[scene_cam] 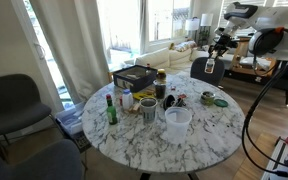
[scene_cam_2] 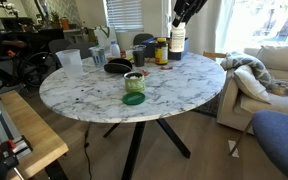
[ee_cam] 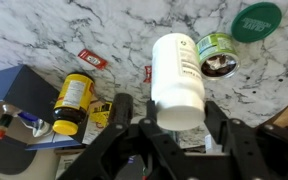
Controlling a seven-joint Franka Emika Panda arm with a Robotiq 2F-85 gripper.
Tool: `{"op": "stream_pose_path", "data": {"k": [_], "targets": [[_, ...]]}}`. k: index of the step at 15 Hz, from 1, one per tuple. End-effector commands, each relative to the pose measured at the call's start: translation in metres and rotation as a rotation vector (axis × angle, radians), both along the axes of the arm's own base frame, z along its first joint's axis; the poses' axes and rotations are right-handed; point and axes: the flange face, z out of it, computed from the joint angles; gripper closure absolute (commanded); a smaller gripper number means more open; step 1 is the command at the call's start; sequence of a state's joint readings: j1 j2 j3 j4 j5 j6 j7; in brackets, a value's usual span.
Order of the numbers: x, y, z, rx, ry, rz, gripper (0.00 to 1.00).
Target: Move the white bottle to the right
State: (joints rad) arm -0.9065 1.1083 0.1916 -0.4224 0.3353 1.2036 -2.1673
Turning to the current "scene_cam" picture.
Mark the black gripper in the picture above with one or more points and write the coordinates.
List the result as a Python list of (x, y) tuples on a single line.
[(226, 41)]

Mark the small white pill bottle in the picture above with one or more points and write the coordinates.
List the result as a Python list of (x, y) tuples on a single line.
[(209, 66)]

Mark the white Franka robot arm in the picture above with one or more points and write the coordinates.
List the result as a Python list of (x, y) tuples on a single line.
[(277, 16)]

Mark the amber bottle yellow lid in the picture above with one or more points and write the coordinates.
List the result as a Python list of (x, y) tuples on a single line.
[(162, 75)]

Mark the red capped sauce bottle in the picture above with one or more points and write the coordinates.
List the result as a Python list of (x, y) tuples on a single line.
[(148, 67)]

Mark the white bottle blue cap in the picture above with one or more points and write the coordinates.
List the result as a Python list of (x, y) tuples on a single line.
[(127, 100)]

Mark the green glass bottle red cap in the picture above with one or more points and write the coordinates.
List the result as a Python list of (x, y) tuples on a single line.
[(111, 113)]

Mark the wooden desk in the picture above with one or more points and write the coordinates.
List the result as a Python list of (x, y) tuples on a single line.
[(239, 53)]

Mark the blue upholstered chair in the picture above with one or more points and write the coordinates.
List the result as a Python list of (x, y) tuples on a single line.
[(199, 75)]

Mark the white shade table lamp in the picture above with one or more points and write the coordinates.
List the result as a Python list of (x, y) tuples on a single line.
[(192, 25), (206, 20)]

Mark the glass jar with green contents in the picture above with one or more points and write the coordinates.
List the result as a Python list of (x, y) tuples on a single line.
[(207, 98)]

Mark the green round lid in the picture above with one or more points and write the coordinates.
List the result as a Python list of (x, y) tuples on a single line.
[(221, 103)]

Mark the small red item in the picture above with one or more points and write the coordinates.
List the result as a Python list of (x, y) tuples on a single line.
[(182, 96), (173, 88)]

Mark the dark filled plastic cup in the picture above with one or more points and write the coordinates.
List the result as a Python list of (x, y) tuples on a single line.
[(160, 90)]

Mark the black glasses case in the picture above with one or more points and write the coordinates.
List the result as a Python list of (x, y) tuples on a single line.
[(169, 101)]

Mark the black low bench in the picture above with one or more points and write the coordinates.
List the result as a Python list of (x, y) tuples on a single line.
[(284, 83)]

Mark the clear plastic container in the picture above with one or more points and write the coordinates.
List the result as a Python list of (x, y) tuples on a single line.
[(178, 125)]

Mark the yellow flat item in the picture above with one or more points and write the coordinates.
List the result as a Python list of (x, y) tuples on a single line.
[(143, 95)]

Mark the navy blue box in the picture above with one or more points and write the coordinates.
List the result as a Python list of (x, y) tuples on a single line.
[(134, 83)]

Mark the small wooden blocks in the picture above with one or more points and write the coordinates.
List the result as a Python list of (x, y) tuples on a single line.
[(135, 107)]

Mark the small red jar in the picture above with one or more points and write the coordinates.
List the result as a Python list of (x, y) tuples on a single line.
[(121, 101)]

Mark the beige curtain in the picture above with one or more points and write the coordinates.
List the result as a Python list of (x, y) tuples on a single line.
[(74, 43)]

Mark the black table base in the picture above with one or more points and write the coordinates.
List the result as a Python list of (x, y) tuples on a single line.
[(144, 176)]

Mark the black grid panel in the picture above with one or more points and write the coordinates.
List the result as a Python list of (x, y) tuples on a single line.
[(82, 141)]

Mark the clear plastic storage bin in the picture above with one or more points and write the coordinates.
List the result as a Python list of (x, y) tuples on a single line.
[(69, 120)]

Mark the grey upholstered chair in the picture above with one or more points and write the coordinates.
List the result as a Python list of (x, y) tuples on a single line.
[(14, 103), (34, 163)]

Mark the white window frame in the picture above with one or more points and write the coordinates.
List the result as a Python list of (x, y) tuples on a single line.
[(144, 26)]

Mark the silver green metal rail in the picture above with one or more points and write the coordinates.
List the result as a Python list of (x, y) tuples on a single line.
[(274, 160)]

